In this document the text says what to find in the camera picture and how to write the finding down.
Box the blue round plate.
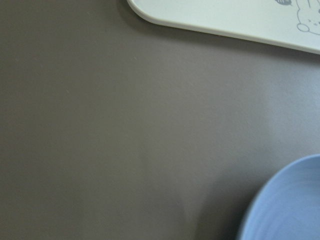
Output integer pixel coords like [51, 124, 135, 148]
[236, 154, 320, 240]

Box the cream rabbit tray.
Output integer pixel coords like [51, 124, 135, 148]
[127, 0, 320, 54]

